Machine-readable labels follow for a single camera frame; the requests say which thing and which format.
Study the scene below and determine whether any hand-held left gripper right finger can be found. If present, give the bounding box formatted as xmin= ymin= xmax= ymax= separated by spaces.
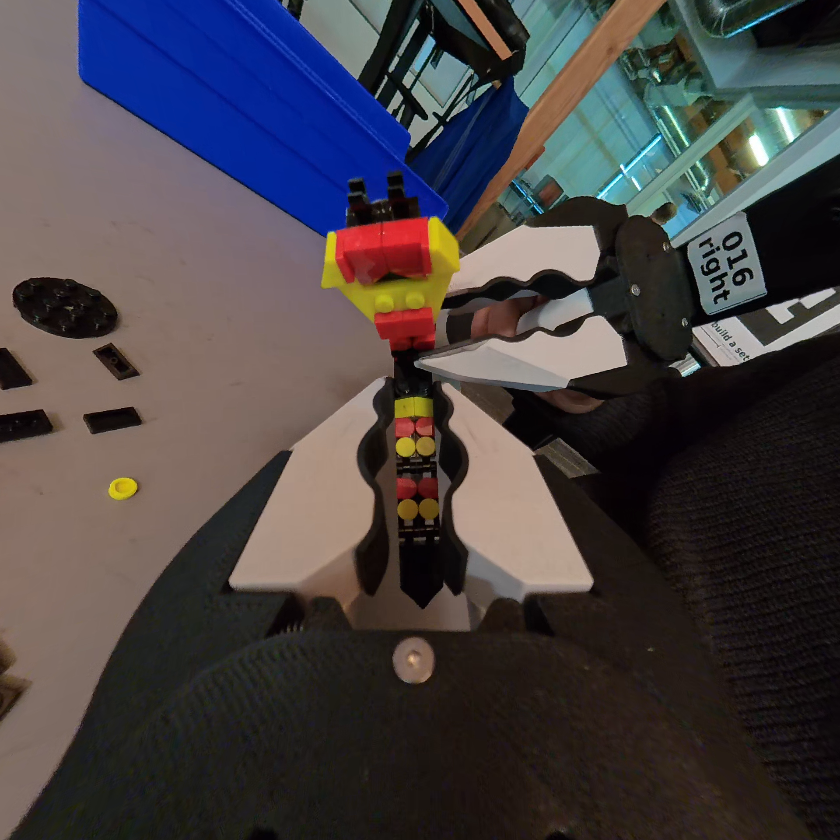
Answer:
xmin=434 ymin=384 xmax=595 ymax=614

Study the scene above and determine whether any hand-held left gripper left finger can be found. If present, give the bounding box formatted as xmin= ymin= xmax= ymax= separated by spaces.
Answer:
xmin=230 ymin=377 xmax=393 ymax=614

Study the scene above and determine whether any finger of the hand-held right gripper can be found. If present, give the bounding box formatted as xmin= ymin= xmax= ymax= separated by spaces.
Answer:
xmin=446 ymin=224 xmax=601 ymax=309
xmin=415 ymin=292 xmax=629 ymax=389

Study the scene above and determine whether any red yellow lego snake model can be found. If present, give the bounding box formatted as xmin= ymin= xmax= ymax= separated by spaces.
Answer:
xmin=320 ymin=172 xmax=462 ymax=608

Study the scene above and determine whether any pile of lego pieces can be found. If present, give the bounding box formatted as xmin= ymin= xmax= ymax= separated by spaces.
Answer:
xmin=0 ymin=341 xmax=143 ymax=503

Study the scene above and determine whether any person's right forearm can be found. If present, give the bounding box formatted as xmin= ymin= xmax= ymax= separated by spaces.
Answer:
xmin=502 ymin=384 xmax=664 ymax=490

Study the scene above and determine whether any round black lego plate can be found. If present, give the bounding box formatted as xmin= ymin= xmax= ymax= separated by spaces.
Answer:
xmin=12 ymin=277 xmax=119 ymax=340

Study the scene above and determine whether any person's right hand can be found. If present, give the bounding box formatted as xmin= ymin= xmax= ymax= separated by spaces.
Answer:
xmin=472 ymin=297 xmax=547 ymax=340

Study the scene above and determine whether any blue cloth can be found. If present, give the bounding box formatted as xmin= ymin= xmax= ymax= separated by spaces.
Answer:
xmin=407 ymin=75 xmax=531 ymax=234

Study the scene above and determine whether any blue plastic bin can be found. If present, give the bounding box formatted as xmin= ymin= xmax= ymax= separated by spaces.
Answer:
xmin=77 ymin=0 xmax=450 ymax=236

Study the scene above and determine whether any wooden post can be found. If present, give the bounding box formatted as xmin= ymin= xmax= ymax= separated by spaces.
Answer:
xmin=456 ymin=0 xmax=667 ymax=238

